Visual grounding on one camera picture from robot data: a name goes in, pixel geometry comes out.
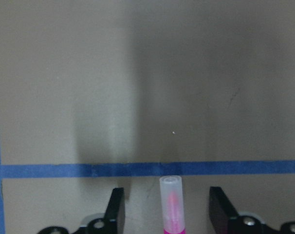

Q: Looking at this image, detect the pink highlighter pen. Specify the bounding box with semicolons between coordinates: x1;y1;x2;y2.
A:
159;175;185;234

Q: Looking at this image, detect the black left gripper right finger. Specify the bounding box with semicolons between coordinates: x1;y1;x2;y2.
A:
209;186;239;234

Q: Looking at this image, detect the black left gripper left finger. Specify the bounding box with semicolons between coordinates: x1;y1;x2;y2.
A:
104;188;125;234

